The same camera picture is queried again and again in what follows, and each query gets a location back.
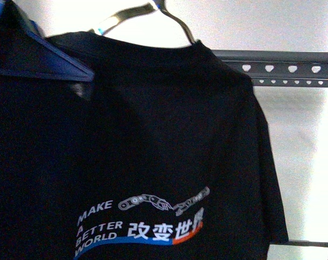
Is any black metal clothes rack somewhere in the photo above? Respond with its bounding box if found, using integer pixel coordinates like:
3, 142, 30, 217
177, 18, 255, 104
215, 50, 328, 248

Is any black printed t-shirt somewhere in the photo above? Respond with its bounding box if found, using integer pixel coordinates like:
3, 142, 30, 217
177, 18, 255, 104
0, 32, 288, 259

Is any metal wire clothes hanger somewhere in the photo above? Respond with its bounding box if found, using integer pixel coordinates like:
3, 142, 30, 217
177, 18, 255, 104
88, 0, 202, 46

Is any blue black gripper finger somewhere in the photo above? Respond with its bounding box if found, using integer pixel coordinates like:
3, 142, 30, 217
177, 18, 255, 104
0, 1, 94, 82

